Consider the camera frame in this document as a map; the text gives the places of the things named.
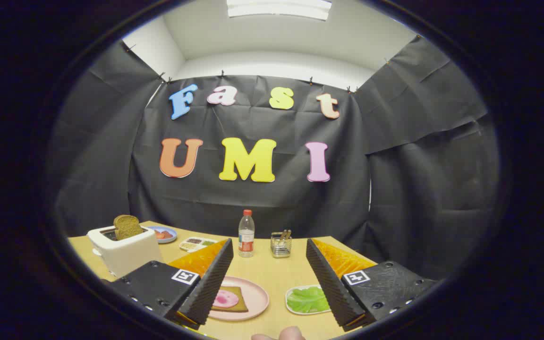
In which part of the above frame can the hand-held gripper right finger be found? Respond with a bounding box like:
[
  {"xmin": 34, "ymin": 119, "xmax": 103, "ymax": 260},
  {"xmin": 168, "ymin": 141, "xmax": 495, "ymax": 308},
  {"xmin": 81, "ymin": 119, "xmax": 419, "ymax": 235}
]
[{"xmin": 306, "ymin": 238, "xmax": 439, "ymax": 332}]

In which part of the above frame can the white divided seed tray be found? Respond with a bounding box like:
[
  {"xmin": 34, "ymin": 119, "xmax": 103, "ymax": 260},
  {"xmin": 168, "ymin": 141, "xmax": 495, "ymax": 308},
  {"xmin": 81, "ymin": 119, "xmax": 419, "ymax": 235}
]
[{"xmin": 179, "ymin": 237, "xmax": 218, "ymax": 253}]

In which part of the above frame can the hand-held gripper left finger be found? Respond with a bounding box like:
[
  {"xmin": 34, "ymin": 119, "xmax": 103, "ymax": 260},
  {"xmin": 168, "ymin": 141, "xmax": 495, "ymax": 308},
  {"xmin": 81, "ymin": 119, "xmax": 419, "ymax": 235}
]
[{"xmin": 104, "ymin": 238, "xmax": 234, "ymax": 330}]

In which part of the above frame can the pink ham slice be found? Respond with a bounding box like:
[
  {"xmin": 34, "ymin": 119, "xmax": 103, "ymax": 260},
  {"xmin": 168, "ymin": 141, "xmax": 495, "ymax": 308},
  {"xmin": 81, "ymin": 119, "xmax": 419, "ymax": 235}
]
[{"xmin": 213, "ymin": 289, "xmax": 239, "ymax": 308}]

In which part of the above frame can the wire mesh utensil holder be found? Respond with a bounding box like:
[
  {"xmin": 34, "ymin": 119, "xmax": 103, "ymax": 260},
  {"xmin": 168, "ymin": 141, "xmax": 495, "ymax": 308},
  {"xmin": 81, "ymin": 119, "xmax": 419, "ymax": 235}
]
[{"xmin": 271, "ymin": 231, "xmax": 293, "ymax": 258}]

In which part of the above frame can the brown bread slice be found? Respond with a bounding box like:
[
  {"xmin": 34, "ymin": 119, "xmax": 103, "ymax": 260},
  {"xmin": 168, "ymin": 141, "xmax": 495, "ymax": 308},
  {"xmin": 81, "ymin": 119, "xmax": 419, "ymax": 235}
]
[
  {"xmin": 212, "ymin": 286, "xmax": 249, "ymax": 312},
  {"xmin": 113, "ymin": 215, "xmax": 144, "ymax": 240}
]

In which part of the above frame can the blue plate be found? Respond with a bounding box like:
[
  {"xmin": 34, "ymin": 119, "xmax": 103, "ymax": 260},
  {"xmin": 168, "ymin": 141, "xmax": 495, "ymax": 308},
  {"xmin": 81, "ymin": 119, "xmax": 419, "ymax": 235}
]
[{"xmin": 147, "ymin": 226, "xmax": 178, "ymax": 244}]

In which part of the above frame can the clear plastic water bottle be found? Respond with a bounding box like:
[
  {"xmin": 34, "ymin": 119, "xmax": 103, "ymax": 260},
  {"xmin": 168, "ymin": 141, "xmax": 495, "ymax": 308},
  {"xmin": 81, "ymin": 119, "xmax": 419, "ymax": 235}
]
[{"xmin": 238, "ymin": 210, "xmax": 255, "ymax": 258}]

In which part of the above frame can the white toaster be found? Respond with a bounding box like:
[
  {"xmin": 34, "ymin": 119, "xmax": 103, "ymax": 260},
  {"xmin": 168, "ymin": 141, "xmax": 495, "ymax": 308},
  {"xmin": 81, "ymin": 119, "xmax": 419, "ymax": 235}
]
[{"xmin": 87, "ymin": 226, "xmax": 164, "ymax": 278}]

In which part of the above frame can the small white dish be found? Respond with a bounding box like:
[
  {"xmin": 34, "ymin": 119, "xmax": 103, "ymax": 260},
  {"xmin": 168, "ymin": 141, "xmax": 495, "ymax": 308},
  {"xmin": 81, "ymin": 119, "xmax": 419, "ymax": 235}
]
[{"xmin": 285, "ymin": 284, "xmax": 332, "ymax": 315}]

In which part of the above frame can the green lettuce leaf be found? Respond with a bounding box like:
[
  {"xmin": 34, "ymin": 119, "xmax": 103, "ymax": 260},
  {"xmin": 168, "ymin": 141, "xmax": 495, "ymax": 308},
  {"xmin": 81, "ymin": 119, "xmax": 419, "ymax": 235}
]
[{"xmin": 288, "ymin": 287, "xmax": 330, "ymax": 313}]

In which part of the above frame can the black backdrop cloth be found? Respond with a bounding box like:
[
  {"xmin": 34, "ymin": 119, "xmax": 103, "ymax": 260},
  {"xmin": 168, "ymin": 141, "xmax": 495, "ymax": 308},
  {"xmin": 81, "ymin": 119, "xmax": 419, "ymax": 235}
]
[{"xmin": 45, "ymin": 35, "xmax": 502, "ymax": 281}]

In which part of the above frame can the ceiling light panel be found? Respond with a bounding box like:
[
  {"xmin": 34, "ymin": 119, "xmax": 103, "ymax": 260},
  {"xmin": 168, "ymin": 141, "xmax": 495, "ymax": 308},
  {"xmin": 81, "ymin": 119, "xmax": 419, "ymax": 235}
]
[{"xmin": 226, "ymin": 0, "xmax": 332, "ymax": 21}]

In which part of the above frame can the pink plate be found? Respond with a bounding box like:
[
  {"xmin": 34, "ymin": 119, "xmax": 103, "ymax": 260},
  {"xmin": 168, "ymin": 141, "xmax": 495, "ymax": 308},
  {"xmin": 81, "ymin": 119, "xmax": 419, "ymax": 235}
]
[{"xmin": 208, "ymin": 276, "xmax": 270, "ymax": 322}]

